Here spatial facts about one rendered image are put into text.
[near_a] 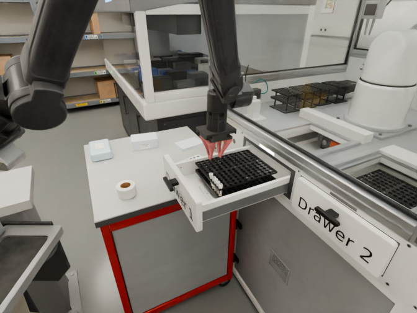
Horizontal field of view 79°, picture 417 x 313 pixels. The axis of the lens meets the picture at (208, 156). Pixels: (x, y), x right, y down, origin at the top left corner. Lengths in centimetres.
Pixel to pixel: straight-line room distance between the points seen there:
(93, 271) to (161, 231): 83
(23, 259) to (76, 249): 149
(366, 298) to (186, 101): 126
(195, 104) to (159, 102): 23
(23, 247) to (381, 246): 70
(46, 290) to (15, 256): 105
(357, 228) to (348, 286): 23
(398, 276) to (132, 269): 89
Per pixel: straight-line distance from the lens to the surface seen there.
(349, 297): 92
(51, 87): 46
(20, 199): 117
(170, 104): 156
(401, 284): 76
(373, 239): 71
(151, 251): 112
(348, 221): 74
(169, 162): 85
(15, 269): 48
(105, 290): 171
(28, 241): 52
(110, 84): 451
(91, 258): 189
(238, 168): 86
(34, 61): 45
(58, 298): 160
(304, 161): 79
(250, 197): 79
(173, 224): 106
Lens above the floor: 136
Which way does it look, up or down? 30 degrees down
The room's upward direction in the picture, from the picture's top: straight up
